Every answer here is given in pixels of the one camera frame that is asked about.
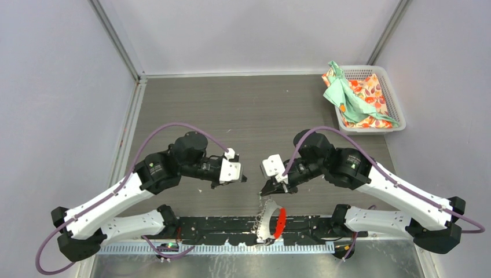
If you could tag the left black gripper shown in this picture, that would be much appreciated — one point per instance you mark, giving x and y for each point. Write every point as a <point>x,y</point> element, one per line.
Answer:
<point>217,183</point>

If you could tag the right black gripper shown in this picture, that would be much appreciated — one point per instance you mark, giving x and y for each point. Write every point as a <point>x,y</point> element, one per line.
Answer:
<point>273,186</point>

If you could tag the red handled metal keyring holder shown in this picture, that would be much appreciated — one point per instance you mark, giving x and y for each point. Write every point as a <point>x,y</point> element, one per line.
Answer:
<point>270,222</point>

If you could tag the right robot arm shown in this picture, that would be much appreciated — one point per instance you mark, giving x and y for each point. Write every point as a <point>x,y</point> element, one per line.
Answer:
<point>429,220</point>

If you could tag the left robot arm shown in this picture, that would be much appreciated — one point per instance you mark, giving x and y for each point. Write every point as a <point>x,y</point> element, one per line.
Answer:
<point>89,227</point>

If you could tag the green cloth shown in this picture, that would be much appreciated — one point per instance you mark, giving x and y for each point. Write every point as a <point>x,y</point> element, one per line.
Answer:
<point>345,99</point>

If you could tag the orange patterned cloth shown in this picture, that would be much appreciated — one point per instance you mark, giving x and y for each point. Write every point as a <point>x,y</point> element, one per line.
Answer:
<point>368,92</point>

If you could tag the white plastic basket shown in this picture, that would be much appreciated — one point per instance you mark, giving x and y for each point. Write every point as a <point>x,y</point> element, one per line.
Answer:
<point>358,72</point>

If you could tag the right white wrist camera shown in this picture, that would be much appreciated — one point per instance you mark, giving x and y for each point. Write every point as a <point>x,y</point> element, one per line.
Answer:
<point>274,168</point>

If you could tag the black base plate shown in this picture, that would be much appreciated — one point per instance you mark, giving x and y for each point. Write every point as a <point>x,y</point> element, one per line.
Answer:
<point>300,230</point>

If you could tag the aluminium rail frame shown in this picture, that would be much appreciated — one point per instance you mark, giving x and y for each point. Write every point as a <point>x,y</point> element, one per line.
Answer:
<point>400,227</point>

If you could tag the white slotted cable duct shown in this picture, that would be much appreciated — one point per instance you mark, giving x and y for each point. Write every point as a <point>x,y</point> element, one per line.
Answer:
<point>143,248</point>

